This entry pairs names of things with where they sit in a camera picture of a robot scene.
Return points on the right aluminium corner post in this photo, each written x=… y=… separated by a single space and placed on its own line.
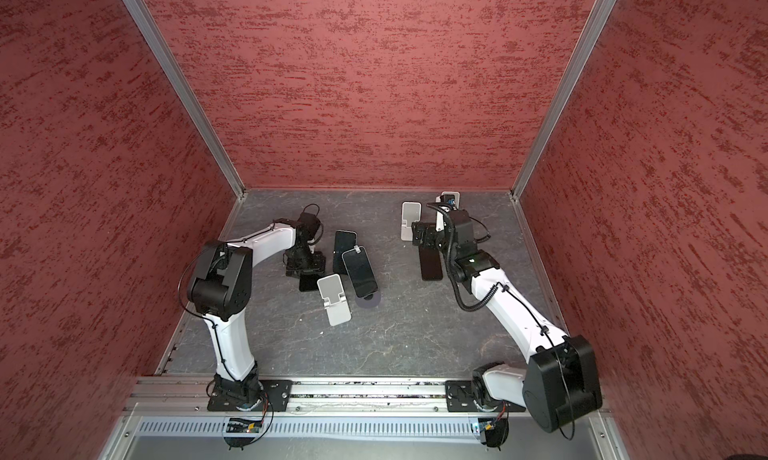
x=590 y=34

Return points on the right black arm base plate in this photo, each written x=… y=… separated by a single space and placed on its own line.
x=463 y=396

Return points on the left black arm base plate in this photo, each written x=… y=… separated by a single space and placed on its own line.
x=275 y=395

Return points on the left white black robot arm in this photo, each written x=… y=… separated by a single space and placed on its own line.
x=220 y=288

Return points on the left circuit board with wires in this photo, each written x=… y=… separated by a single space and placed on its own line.
x=243 y=432

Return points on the white slotted cable duct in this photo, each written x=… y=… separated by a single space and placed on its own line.
x=423 y=429

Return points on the white phone stand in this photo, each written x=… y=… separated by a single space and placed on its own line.
x=453 y=198
x=410 y=214

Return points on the left aluminium corner post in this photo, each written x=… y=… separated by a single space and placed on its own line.
x=161 y=51

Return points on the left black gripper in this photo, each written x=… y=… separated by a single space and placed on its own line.
x=317 y=266

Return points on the circuit board with wires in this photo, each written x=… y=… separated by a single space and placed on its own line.
x=243 y=432
x=493 y=432

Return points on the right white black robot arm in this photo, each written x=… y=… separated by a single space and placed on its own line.
x=560 y=382

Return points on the black phone with tag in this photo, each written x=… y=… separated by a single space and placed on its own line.
x=360 y=271
x=430 y=264

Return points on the aluminium corner post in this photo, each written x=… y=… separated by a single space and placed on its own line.
x=590 y=34
x=161 y=51

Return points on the right circuit board with wires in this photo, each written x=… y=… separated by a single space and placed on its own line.
x=493 y=432

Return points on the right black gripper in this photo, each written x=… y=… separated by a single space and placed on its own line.
x=429 y=228

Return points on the aluminium front rail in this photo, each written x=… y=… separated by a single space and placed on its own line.
x=187 y=395

